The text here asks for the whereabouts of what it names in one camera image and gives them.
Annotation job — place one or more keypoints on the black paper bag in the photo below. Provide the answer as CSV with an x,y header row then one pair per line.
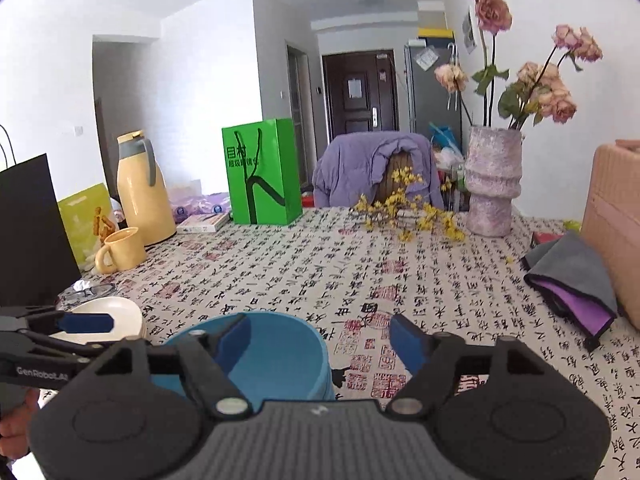
x,y
30,230

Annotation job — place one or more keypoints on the white wall panel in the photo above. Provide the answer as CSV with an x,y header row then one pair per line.
x,y
468,30

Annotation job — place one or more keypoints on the purple tissue pack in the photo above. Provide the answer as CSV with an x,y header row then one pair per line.
x,y
197,205

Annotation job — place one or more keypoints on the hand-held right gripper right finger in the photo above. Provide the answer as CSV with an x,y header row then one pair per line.
x,y
405,345

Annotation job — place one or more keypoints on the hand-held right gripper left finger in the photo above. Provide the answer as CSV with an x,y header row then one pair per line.
x,y
237,345

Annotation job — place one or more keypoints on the dried pink roses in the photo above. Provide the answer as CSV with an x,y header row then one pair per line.
x,y
540,85

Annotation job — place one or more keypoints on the white plastic bag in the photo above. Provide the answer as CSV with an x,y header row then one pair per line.
x,y
450,155

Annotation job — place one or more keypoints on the yellow mug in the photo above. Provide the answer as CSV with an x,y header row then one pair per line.
x,y
125,252

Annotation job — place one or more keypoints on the flat white printed box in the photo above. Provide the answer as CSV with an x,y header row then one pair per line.
x,y
202,222

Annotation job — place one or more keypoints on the person's left hand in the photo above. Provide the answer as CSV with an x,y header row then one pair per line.
x,y
15,437

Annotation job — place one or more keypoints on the pink hard-shell case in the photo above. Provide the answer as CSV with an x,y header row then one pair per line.
x,y
617,230

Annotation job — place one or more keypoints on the cream round plate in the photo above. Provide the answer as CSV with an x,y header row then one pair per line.
x,y
122,312

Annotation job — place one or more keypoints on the dark brown door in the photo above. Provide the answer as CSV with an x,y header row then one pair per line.
x,y
360,100

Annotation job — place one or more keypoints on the black-rimmed eyeglasses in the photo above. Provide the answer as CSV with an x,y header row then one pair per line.
x,y
102,290

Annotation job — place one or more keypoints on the pink textured vase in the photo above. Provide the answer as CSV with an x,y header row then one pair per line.
x,y
492,185

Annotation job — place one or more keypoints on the yellow flower branch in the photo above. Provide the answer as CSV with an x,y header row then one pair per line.
x,y
415,215

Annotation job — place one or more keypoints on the blue bowl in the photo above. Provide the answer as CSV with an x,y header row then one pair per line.
x,y
275,355

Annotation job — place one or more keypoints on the wooden chair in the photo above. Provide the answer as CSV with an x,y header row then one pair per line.
x,y
400,185

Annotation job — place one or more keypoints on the grey refrigerator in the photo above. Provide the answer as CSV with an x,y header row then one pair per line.
x,y
430,100

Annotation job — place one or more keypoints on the yellow and black box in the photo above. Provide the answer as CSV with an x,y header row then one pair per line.
x,y
435,34

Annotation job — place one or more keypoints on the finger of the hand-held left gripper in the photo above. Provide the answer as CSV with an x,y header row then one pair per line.
x,y
70,347
87,323

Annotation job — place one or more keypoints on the green paper bag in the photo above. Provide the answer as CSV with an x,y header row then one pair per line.
x,y
265,175

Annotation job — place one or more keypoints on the grey and purple cloth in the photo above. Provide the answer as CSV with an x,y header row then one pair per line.
x,y
570,275

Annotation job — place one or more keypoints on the yellow-green snack bag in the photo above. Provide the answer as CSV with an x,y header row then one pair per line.
x,y
82,225

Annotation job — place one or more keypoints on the folded white umbrella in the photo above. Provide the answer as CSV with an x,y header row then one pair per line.
x,y
452,65

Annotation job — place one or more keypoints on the purple jacket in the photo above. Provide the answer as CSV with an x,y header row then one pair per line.
x,y
350,170

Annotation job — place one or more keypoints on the yellow thermos jug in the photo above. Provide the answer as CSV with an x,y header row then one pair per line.
x,y
142,200

